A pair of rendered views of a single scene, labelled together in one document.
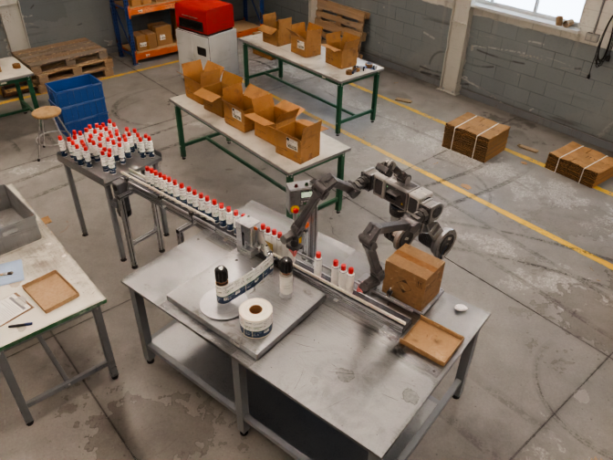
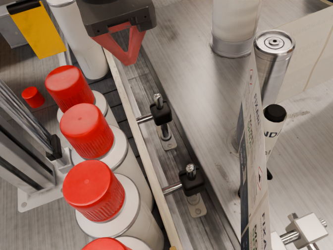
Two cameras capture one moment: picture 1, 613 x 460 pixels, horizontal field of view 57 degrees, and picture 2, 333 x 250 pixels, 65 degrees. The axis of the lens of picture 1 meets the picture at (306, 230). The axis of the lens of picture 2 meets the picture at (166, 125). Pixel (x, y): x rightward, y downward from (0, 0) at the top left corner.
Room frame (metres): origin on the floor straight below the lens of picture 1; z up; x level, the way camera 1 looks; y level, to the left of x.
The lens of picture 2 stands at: (3.14, 0.28, 1.23)
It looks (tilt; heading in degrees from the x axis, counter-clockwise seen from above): 55 degrees down; 222
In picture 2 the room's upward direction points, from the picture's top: 11 degrees counter-clockwise
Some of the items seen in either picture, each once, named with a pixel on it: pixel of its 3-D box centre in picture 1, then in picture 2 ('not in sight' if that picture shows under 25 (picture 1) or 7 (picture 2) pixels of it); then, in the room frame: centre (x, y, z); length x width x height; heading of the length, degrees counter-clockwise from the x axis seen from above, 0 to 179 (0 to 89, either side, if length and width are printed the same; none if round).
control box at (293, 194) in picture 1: (300, 197); not in sight; (3.12, 0.05, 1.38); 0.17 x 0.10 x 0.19; 107
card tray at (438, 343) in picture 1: (431, 339); not in sight; (2.37, -0.78, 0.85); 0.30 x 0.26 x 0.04; 52
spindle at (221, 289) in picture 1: (222, 285); not in sight; (2.62, 0.52, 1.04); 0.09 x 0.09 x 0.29
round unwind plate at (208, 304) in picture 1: (223, 303); not in sight; (2.62, 0.52, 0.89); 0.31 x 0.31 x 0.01
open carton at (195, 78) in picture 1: (201, 82); not in sight; (6.15, 1.24, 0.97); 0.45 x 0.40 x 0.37; 133
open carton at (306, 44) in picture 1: (304, 39); not in sight; (7.78, 0.09, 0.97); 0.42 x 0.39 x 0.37; 129
